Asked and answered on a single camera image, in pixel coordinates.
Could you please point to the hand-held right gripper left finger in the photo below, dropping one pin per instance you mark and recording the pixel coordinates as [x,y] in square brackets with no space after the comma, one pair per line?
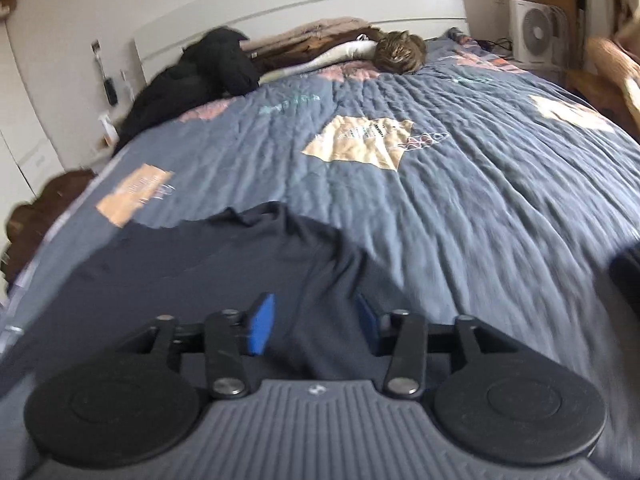
[262,325]

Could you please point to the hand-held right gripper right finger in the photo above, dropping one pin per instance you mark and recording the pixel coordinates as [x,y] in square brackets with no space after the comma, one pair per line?
[369,325]

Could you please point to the dark navy sweater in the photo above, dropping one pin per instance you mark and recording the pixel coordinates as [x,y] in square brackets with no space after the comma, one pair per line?
[200,270]

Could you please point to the printed blue-grey quilt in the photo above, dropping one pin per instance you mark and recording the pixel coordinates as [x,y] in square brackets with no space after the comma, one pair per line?
[450,185]

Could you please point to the brown jacket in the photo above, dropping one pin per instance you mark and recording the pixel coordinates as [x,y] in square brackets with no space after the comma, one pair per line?
[45,210]

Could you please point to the white spray bottle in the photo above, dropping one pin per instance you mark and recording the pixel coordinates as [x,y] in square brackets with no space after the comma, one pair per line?
[108,132]

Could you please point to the black puffer jacket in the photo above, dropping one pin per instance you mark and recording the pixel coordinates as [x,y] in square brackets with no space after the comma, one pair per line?
[200,75]

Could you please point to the white pillow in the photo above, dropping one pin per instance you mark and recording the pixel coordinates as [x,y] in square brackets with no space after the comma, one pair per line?
[325,60]

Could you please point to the tabby cat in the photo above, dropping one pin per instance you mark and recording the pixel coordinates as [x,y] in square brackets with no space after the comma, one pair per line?
[400,52]

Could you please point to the black hairbrush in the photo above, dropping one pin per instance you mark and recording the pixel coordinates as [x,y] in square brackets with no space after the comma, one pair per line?
[110,92]

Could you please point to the folded brown blanket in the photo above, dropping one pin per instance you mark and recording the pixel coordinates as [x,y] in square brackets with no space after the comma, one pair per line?
[310,37]

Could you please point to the white wardrobe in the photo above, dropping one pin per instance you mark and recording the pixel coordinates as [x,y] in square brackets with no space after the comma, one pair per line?
[25,135]

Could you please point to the white headboard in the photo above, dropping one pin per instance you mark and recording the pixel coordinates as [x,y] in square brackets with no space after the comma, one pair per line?
[300,5]

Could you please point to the white box fan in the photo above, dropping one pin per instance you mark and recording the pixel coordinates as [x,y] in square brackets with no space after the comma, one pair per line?
[537,32]

